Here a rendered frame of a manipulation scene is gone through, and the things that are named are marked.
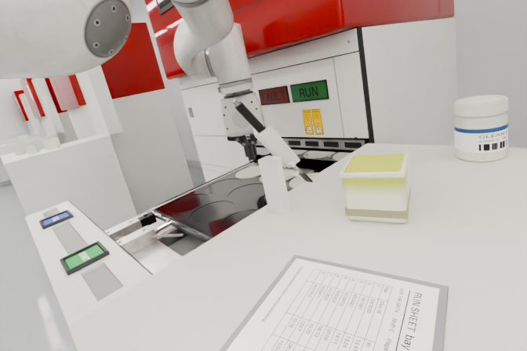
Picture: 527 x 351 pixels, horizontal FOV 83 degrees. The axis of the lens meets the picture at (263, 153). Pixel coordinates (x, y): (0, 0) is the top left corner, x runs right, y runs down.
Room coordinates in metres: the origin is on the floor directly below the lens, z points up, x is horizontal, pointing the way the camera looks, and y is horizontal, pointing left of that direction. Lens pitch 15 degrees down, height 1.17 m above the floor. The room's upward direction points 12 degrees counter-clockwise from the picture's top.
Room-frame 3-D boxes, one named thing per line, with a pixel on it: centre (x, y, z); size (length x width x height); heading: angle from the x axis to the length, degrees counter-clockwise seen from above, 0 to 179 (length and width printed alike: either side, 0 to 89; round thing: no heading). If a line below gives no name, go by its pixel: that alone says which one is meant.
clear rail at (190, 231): (0.57, 0.19, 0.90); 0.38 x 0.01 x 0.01; 41
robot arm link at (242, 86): (0.76, 0.03, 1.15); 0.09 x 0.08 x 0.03; 82
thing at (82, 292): (0.50, 0.38, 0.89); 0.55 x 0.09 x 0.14; 41
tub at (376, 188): (0.35, -0.14, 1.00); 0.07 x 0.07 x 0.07; 59
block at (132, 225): (0.62, 0.35, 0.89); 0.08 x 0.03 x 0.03; 131
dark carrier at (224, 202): (0.68, 0.06, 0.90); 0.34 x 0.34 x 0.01; 41
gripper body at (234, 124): (0.76, 0.03, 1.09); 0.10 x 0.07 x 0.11; 82
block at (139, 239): (0.56, 0.30, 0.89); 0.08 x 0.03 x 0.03; 131
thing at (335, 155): (0.83, -0.09, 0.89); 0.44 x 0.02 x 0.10; 41
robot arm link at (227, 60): (0.76, 0.04, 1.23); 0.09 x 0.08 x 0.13; 84
